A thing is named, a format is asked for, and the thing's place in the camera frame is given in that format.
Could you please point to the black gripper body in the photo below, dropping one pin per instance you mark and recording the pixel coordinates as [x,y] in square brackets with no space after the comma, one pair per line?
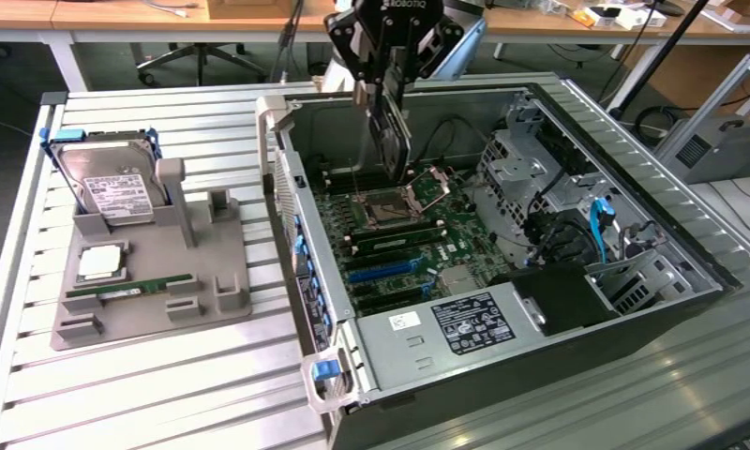
[400,23]

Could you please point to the graphics card with metal bracket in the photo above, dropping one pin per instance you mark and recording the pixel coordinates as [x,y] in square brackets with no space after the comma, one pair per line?
[391,140]

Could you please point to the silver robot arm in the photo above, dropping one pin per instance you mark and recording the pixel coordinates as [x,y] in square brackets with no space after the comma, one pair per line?
[475,47]

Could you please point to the wooden desk with white legs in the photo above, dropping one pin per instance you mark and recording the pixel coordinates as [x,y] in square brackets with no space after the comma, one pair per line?
[537,25]
[100,19]

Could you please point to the brown cardboard box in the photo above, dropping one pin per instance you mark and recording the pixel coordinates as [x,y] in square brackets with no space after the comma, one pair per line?
[249,8]

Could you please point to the orange white packet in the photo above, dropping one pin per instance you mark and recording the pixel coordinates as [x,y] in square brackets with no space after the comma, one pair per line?
[583,19]

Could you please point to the black office chair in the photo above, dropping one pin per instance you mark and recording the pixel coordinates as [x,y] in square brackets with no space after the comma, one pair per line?
[200,56]

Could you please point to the black small device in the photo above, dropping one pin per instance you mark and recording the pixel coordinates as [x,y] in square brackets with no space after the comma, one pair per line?
[605,11]

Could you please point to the metal socket cover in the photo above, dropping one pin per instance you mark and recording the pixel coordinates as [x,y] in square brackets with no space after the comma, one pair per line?
[432,187]

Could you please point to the white cardboard box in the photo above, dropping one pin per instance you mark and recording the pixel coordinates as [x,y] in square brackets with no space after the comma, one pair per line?
[641,19]

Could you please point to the black tripod pole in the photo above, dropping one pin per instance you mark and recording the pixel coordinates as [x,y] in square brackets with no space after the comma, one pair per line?
[659,56]

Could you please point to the CPU socket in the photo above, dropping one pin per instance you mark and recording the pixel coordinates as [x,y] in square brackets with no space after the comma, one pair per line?
[384,211]

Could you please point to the green motherboard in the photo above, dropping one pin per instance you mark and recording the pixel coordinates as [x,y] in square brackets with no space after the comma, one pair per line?
[456,225]

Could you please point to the dark RAM stick with label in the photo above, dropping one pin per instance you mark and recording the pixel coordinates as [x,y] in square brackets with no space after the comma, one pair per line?
[388,244]

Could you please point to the black expansion slot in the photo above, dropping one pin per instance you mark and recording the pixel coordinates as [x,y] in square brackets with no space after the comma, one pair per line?
[375,262]

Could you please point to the silver chipset heatsink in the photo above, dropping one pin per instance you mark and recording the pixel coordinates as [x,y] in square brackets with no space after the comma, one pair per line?
[457,281]

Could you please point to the hard disk with blue caddy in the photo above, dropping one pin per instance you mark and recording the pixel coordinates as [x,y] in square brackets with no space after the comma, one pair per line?
[109,187]

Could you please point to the grey equipment box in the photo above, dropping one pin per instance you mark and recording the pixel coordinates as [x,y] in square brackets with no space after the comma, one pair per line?
[732,159]

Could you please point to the black plastic shroud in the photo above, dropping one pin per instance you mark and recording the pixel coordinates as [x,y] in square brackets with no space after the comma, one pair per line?
[556,300]

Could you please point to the perforated metal disk bay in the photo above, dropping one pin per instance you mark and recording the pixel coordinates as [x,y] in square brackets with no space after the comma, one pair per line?
[641,288]

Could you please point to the grey parts rack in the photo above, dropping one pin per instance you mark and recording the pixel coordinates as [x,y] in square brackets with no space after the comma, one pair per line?
[144,281]

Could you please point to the silver CPU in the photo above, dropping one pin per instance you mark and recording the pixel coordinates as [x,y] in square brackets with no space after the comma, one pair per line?
[100,261]

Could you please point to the green RAM stick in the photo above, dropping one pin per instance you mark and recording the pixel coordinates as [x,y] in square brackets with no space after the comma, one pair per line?
[131,287]

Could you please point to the grey power supply unit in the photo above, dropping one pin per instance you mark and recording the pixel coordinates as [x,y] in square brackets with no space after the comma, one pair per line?
[412,347]

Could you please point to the blue case latch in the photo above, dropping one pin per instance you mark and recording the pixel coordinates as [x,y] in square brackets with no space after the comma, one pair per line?
[324,369]

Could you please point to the black open PC case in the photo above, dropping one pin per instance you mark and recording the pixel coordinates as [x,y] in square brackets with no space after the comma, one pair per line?
[537,394]

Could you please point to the aluminium profile frame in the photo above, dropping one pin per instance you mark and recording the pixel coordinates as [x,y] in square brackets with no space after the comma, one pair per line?
[723,91]

